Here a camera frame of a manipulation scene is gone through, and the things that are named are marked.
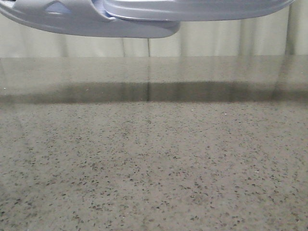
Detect pale green curtain backdrop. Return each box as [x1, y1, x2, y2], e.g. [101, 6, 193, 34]
[0, 0, 308, 58]

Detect light blue slipper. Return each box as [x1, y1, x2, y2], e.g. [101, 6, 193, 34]
[92, 0, 293, 21]
[0, 0, 180, 38]

